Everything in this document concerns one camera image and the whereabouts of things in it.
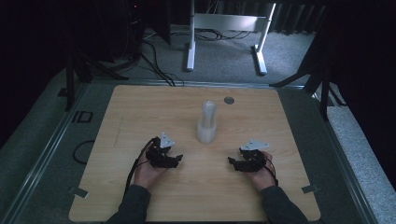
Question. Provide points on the person's right hand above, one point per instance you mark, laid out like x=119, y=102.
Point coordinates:
x=264, y=177

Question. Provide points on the grey tape piece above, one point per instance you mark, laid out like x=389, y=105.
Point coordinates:
x=80, y=192
x=310, y=188

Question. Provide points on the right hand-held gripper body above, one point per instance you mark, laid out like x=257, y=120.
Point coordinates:
x=252, y=160

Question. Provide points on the stack of clear plastic cups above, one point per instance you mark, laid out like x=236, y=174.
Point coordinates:
x=206, y=130

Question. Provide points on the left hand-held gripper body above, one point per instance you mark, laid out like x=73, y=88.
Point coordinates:
x=160, y=155

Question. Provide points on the white metal stand frame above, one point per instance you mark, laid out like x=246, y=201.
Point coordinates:
x=229, y=22

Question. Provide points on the black tripod stand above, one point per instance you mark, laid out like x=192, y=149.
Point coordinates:
x=324, y=93
x=69, y=84

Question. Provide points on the person's left hand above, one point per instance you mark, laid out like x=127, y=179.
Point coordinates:
x=146, y=174

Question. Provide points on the grey round table grommet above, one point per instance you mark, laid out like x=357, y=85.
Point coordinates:
x=229, y=100

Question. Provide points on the dark computer tower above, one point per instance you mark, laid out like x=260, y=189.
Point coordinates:
x=135, y=28

